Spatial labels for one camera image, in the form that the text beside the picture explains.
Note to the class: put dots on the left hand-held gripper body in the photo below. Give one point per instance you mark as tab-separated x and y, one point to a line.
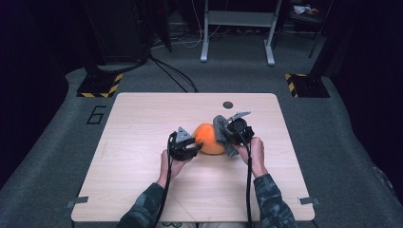
180	152

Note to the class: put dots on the dark curtain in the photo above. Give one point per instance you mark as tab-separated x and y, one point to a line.
28	79
370	79

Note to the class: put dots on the white metal stand frame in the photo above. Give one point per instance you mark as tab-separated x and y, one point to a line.
240	18

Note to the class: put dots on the person's left hand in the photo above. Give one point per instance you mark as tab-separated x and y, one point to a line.
166	169

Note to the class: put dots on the dark side table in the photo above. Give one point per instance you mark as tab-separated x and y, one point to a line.
316	22

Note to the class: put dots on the orange plush toy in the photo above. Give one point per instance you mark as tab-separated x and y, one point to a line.
207	139

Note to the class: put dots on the black striped stand base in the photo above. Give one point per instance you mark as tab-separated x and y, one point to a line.
309	85
98	85

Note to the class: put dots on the small colourful object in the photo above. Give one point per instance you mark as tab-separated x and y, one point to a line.
303	9

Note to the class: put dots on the grey fluffy cloth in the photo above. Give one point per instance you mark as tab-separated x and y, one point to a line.
221	129

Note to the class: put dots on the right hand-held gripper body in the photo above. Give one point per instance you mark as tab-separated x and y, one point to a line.
242	133

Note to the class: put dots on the black cabinet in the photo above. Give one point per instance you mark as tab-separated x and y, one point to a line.
120	28

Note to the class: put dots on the dark round table grommet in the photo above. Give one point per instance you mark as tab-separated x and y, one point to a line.
227	105

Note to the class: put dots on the black tape floor marking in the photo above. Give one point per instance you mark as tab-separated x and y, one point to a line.
100	107

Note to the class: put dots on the person's legs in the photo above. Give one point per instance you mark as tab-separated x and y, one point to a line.
215	225

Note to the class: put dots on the person's right hand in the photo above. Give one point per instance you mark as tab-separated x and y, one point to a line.
257	156

